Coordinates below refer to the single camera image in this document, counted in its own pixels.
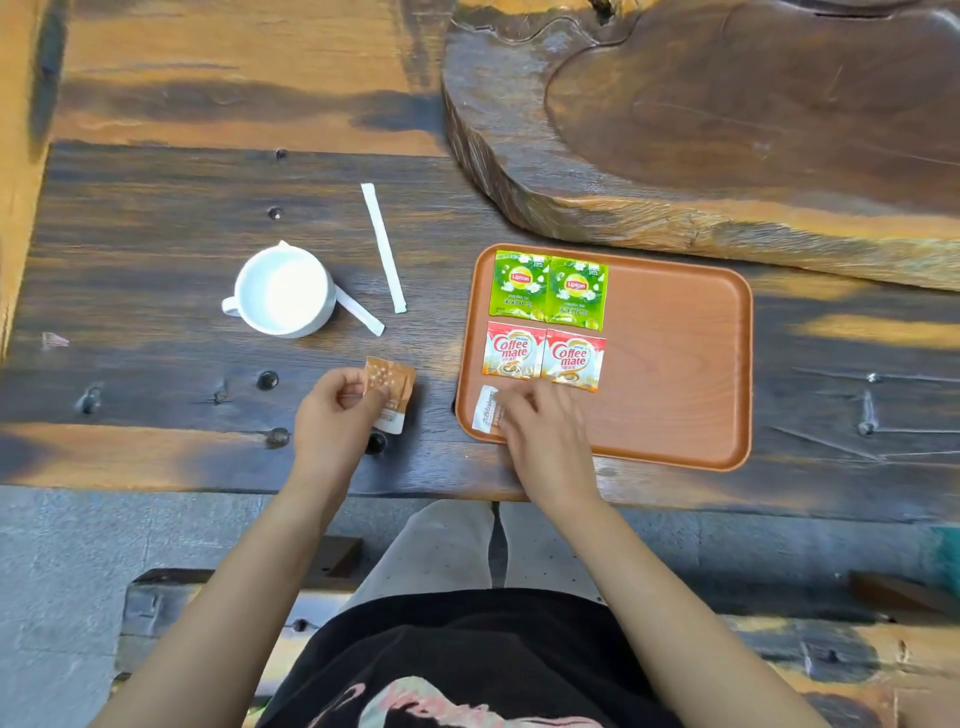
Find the person's left hand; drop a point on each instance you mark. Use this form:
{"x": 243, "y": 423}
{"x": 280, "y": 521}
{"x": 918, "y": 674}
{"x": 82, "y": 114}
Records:
{"x": 326, "y": 424}

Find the person's right hand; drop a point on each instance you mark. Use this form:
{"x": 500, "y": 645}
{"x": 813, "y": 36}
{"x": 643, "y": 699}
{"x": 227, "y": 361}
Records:
{"x": 551, "y": 450}

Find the person's left thumb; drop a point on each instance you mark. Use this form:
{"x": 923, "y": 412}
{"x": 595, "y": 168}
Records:
{"x": 367, "y": 406}

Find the person's right thumb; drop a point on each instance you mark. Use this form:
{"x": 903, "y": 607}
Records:
{"x": 509, "y": 421}

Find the white paper packet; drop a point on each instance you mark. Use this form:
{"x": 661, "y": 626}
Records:
{"x": 484, "y": 409}

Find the brown sugar packet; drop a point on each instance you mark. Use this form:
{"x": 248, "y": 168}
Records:
{"x": 396, "y": 386}

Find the person's right forearm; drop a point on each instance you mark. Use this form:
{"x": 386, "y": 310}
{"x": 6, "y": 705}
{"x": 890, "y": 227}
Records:
{"x": 660, "y": 615}

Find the person's left forearm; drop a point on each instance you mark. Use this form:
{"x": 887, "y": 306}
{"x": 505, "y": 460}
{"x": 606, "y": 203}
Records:
{"x": 232, "y": 600}

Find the red white creamer packet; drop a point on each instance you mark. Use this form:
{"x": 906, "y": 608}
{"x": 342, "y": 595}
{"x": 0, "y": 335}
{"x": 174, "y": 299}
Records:
{"x": 574, "y": 358}
{"x": 513, "y": 349}

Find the short white wrapped stirrer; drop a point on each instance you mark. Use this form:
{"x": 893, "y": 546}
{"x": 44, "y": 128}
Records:
{"x": 361, "y": 313}

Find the green tea bag packet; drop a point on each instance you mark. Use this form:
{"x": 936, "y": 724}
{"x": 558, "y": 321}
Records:
{"x": 519, "y": 283}
{"x": 577, "y": 292}

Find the white ceramic cup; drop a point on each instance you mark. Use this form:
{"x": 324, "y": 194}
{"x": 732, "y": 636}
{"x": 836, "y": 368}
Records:
{"x": 283, "y": 291}

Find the grey trousers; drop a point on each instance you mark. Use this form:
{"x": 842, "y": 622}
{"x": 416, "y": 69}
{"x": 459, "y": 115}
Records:
{"x": 442, "y": 547}

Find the long white wrapped stirrer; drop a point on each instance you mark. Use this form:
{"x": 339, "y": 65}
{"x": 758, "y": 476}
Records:
{"x": 383, "y": 247}

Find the orange wooden tray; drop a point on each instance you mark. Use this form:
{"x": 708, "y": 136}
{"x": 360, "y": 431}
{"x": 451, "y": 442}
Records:
{"x": 675, "y": 375}

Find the black printed shirt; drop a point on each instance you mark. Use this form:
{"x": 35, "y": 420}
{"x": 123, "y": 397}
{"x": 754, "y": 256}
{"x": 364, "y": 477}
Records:
{"x": 465, "y": 660}

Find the small paper scrap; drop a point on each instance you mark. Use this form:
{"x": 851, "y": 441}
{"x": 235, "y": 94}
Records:
{"x": 54, "y": 341}

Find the carved wooden tea slab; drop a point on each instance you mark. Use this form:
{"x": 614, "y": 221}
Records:
{"x": 750, "y": 112}

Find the teal object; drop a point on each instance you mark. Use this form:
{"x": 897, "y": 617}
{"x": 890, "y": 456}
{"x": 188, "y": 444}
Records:
{"x": 948, "y": 559}

